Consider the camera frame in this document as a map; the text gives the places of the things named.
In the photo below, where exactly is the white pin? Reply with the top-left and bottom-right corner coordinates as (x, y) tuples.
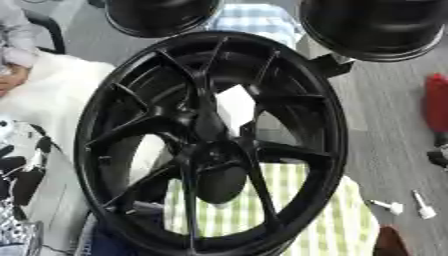
(409, 189), (440, 220)
(367, 199), (406, 216)

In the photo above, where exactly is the red tool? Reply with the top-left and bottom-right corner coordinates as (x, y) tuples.
(423, 73), (448, 169)

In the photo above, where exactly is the blue checked cloth table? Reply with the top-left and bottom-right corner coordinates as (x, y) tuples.
(208, 3), (307, 48)

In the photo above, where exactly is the dark wheel stand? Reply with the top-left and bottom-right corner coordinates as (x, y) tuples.
(295, 34), (356, 80)

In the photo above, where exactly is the black spoked wheel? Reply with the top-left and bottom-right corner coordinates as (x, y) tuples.
(73, 30), (350, 256)

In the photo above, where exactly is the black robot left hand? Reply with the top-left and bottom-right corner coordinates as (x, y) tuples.
(0, 135), (58, 208)

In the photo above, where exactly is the black round wheel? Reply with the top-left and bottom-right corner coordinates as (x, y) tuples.
(103, 0), (224, 39)
(297, 0), (448, 63)

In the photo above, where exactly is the brown object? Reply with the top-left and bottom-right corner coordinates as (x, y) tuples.
(372, 225), (412, 256)

